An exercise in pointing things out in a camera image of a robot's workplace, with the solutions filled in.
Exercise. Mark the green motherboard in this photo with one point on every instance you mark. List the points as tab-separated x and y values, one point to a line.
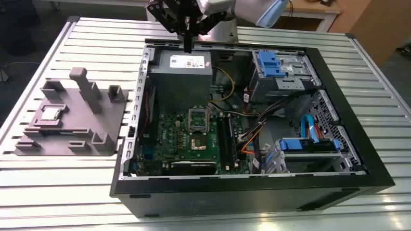
170	144

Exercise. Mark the black open PC case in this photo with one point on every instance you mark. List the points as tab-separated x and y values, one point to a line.
225	199

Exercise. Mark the silver CPU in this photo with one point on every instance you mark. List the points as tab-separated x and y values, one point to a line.
51	114

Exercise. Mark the brown wooden cabinet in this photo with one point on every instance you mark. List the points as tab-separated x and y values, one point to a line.
379	24

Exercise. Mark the thin metal locking lever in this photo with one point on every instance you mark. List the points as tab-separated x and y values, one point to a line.
210	118

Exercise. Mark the wooden desk with white frame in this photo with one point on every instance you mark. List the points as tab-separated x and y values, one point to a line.
321	8

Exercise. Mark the grey power supply unit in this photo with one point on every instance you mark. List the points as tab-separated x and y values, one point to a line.
179	81

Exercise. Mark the black table corner cap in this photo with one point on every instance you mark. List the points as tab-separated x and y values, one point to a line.
350	36
72	19

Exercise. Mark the grey parts rack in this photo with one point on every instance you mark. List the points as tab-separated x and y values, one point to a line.
80	120

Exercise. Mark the black disk in blue carrier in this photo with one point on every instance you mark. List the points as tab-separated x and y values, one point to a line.
290	145

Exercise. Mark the black graphics card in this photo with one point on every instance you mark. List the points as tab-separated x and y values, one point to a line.
192	168

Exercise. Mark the black RAM slot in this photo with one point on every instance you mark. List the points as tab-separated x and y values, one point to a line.
223	142
229	142
219	142

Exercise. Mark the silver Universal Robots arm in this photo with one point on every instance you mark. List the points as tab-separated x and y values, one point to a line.
225	31

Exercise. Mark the blue plastic disk carrier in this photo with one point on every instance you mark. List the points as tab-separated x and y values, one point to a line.
271	65

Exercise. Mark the silver drive cage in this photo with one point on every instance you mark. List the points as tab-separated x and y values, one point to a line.
282	89

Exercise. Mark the black CPU socket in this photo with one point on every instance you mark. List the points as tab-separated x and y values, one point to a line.
198	144

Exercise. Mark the silver disk bay cage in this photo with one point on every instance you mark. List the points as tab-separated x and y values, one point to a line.
309	156

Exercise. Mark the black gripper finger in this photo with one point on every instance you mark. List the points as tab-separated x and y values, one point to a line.
163	16
206	24

